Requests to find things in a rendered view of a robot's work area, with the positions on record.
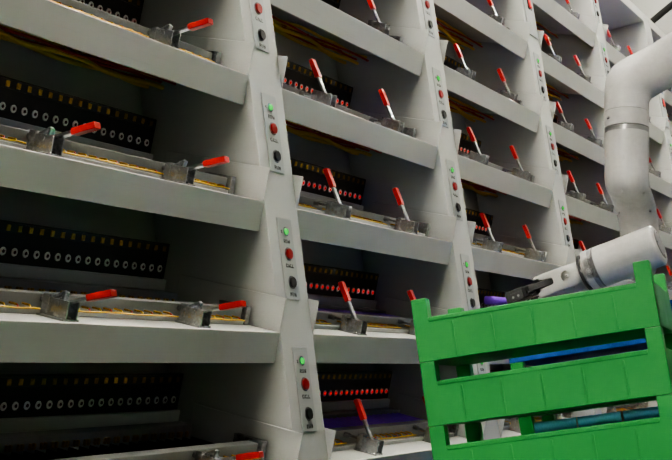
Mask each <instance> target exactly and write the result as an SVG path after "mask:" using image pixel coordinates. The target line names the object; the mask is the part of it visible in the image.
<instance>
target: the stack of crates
mask: <svg viewBox="0 0 672 460"><path fill-rule="evenodd" d="M632 265H633V270H634V276H635V282H636V283H631V284H625V285H619V286H613V287H607V288H601V289H595V290H589V291H583V292H577V293H571V294H565V295H559V296H553V297H547V298H541V299H535V300H529V301H523V302H517V303H511V304H505V305H499V306H492V307H486V308H480V309H474V310H468V311H464V308H461V307H458V308H452V309H448V314H444V315H438V316H431V309H430V303H429V299H426V298H421V299H415V300H411V308H412V315H413V323H414V330H415V337H416V344H417V351H418V358H419V363H420V371H421V378H422V386H423V393H424V400H425V407H426V414H427V421H428V427H429V434H430V441H431V449H432V456H433V460H672V309H671V304H670V298H669V293H668V288H667V282H666V277H665V274H663V273H661V274H655V275H653V273H652V267H651V262H650V261H649V260H643V261H637V262H633V263H632ZM642 338H646V343H647V349H646V350H640V351H633V352H626V353H619V354H613V355H606V356H599V357H593V358H586V359H579V360H573V361H566V362H559V363H552V364H546V365H539V366H532V367H526V368H519V369H512V370H506V371H499V372H492V373H485V374H479V375H474V372H473V366H472V365H471V364H478V363H484V362H491V361H498V360H504V359H511V358H517V357H524V356H531V355H537V354H544V353H550V352H557V351H563V350H570V349H577V348H583V347H590V346H596V345H603V344H609V343H616V342H623V341H629V340H636V339H642ZM439 365H449V366H456V372H457V378H452V379H445V380H441V378H440V371H439ZM652 398H656V400H657V405H658V411H659V416H660V417H654V418H647V419H639V420H632V421H624V422H617V423H609V424H601V425H594V426H586V427H579V428H571V429H564V430H556V431H548V432H541V433H533V434H526V435H518V436H511V437H503V438H495V439H488V440H484V438H483V432H482V425H481V422H484V421H491V420H498V419H506V418H513V417H520V416H527V415H535V414H542V413H549V412H557V411H564V410H571V409H579V408H586V407H593V406H601V405H608V404H615V403H623V402H630V401H637V400H644V399H652ZM458 424H465V425H464V426H465V432H466V439H467V442H466V443H459V444H452V445H450V440H449V433H448V426H447V425H458Z"/></svg>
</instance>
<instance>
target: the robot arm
mask: <svg viewBox="0 0 672 460"><path fill-rule="evenodd" d="M671 87H672V32H670V33H669V34H667V35H665V36H664V37H662V38H661V39H659V40H658V41H656V42H655V43H653V44H651V45H650V46H648V47H646V48H644V49H642V50H640V51H638V52H636V53H634V54H632V55H630V56H628V57H626V58H624V59H622V60H621V61H619V62H618V63H616V64H615V65H614V66H613V67H612V68H611V70H610V71H609V73H608V75H607V78H606V82H605V95H604V149H605V184H606V189H607V192H608V194H609V196H610V198H611V200H612V202H613V205H614V208H615V211H616V214H617V218H618V223H619V228H620V237H619V238H616V239H614V240H611V241H608V242H606V243H603V244H600V245H598V246H595V247H593V248H590V249H586V250H584V251H582V252H580V255H578V256H576V262H574V263H571V264H568V265H565V266H562V267H559V268H557V269H554V270H551V271H548V272H546V273H543V274H541V275H538V276H536V277H534V278H533V280H532V281H533V282H534V283H531V284H529V285H526V286H523V287H520V288H517V289H514V290H512V291H509V292H506V293H505V298H506V301H507V304H511V303H517V302H523V301H529V300H530V299H531V300H535V299H541V298H547V297H553V296H559V295H565V294H571V293H576V292H578V291H580V290H583V289H585V288H587V289H588V290H592V289H594V290H595V289H601V288H604V287H607V286H610V285H612V284H615V283H618V282H621V281H623V280H626V279H630V280H632V281H635V276H634V270H633V265H632V263H633V262H637V261H643V260H649V261H650V262H651V267H652V273H653V275H654V273H655V272H656V269H657V268H659V267H661V266H664V265H666V263H667V254H666V250H665V247H664V244H663V242H662V240H661V238H660V236H659V225H658V216H657V210H656V205H655V201H654V198H653V194H652V191H651V188H650V183H649V102H650V100H651V99H652V98H654V97H655V96H657V95H659V94H660V93H662V92H664V91H665V90H667V89H669V88H671Z"/></svg>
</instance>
